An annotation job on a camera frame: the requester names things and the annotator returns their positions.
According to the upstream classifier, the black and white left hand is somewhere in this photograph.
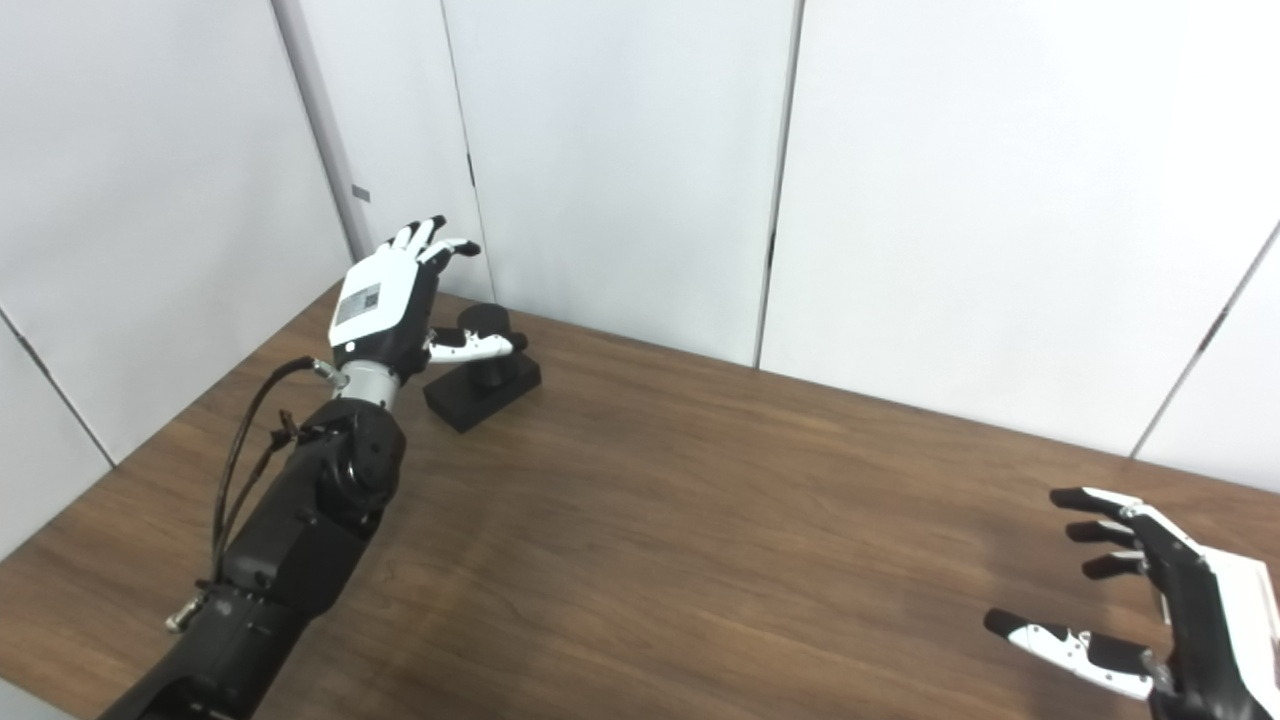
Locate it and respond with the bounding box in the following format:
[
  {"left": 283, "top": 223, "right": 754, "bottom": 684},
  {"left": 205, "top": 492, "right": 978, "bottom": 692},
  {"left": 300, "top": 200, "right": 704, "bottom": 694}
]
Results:
[{"left": 328, "top": 214, "right": 529, "bottom": 383}]

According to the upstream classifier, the black and white right hand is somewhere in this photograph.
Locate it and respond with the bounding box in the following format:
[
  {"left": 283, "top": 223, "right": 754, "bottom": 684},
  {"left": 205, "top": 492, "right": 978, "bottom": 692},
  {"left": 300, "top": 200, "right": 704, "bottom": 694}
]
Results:
[{"left": 984, "top": 487, "right": 1280, "bottom": 720}]

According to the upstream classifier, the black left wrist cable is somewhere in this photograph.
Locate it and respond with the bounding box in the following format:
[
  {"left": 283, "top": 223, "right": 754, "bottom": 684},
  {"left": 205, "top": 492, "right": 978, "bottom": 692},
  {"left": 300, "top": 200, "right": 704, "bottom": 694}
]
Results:
[{"left": 165, "top": 356, "right": 349, "bottom": 633}]

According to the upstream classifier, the black peg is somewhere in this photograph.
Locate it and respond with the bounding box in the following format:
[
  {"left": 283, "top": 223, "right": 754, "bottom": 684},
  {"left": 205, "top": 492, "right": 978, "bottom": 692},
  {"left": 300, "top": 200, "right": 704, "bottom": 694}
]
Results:
[{"left": 422, "top": 305, "right": 542, "bottom": 434}]

